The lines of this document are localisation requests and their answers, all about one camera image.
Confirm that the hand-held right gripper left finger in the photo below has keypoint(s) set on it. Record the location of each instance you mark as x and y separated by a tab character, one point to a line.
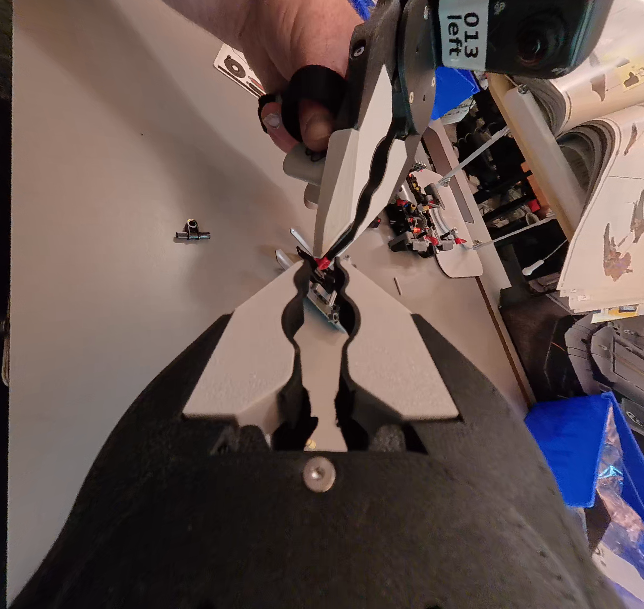
236	367

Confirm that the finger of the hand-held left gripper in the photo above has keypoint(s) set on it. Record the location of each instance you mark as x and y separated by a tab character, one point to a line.
347	166
400	164

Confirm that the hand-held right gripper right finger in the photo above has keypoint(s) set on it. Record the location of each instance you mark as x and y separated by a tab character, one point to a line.
402	367

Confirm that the grey winged brick assembly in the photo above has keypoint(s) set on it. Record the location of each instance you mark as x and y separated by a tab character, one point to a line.
322	297

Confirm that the person's left hand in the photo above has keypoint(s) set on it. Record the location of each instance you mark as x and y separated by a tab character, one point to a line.
281	10

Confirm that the toy brick car chassis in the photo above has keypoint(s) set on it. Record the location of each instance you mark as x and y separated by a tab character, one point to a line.
417	217

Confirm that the white and wood book stand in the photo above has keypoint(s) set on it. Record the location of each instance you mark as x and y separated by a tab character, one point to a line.
458	262

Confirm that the black tee connector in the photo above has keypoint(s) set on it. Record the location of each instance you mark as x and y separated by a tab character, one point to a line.
192	233

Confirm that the sticker sheet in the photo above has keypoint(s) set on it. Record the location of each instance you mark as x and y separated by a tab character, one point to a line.
234	63

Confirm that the dark printed cardboard box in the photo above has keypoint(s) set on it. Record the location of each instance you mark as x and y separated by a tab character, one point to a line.
578	347

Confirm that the open instruction booklet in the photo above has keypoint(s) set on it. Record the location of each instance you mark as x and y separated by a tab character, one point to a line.
603	207

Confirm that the pile of clear plastic bags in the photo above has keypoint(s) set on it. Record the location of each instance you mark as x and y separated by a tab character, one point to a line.
619	468

